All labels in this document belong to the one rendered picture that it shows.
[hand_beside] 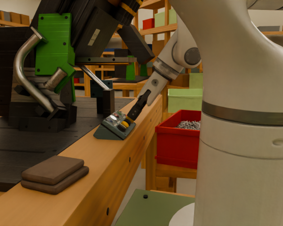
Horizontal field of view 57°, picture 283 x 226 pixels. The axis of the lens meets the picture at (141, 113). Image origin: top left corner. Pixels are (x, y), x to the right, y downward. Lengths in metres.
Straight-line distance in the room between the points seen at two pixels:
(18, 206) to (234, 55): 0.37
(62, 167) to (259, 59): 0.37
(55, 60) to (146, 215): 0.63
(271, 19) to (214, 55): 9.89
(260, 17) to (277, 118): 9.84
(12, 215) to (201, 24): 0.36
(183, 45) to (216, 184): 0.44
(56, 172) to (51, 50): 0.54
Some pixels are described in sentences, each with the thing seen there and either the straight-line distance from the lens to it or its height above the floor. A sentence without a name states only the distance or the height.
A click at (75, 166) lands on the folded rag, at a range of 0.51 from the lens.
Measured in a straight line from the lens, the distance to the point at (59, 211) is 0.43.
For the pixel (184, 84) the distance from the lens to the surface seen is 3.99.
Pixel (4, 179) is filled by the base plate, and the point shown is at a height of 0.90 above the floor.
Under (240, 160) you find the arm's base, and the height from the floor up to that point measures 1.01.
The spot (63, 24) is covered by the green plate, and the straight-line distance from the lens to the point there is 0.95.
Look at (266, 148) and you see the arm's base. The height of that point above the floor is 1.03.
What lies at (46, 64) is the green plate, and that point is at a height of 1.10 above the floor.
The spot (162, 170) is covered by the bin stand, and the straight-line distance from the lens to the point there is 0.80.
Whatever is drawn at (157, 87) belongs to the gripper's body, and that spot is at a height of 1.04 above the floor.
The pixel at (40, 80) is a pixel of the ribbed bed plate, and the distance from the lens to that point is 0.96.
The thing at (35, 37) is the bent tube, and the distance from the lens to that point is 0.94.
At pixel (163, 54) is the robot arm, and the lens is 0.78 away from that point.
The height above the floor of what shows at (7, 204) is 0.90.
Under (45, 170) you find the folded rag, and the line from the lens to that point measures 0.50.
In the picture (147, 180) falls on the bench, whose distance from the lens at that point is 1.79.
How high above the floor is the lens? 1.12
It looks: 11 degrees down
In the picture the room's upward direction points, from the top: straight up
